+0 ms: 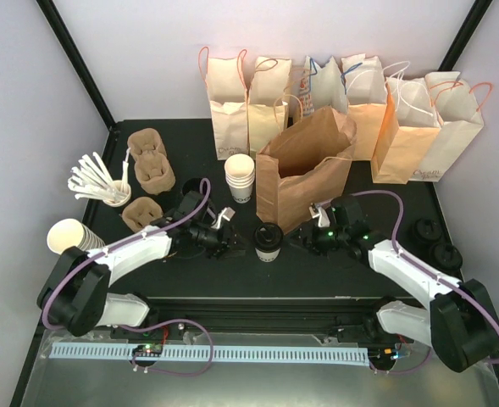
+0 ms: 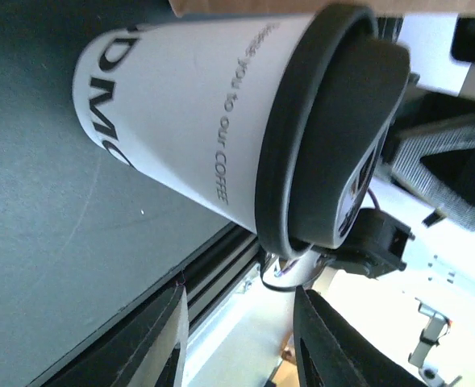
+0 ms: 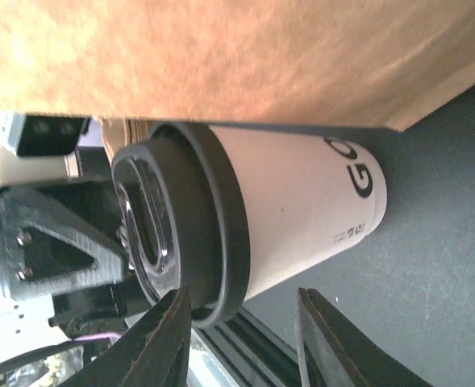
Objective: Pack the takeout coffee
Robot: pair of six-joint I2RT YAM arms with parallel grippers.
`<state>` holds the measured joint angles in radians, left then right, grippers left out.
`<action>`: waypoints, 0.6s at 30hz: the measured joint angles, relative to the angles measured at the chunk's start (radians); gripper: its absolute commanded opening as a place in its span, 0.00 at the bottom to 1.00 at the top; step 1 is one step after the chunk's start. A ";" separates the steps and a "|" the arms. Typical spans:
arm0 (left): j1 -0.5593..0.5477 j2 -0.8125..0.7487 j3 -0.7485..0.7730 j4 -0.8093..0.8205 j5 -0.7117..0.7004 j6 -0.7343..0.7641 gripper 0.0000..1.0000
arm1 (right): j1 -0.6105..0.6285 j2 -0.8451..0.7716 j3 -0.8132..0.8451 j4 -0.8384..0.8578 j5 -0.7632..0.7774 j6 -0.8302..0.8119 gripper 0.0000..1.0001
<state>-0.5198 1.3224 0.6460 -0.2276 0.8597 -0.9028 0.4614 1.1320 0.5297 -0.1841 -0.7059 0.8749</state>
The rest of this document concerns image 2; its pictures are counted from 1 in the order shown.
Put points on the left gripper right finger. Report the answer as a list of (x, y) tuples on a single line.
[(331, 352)]

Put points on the black cup lid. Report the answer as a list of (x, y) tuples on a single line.
[(329, 119)]

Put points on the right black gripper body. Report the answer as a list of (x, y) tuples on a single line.
[(436, 163)]

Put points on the brown kraft paper bag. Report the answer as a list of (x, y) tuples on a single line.
[(380, 7)]

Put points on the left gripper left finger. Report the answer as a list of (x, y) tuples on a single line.
[(147, 348)]

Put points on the white paper cup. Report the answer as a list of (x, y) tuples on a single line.
[(187, 103)]

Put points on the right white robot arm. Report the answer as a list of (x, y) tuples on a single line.
[(437, 260)]

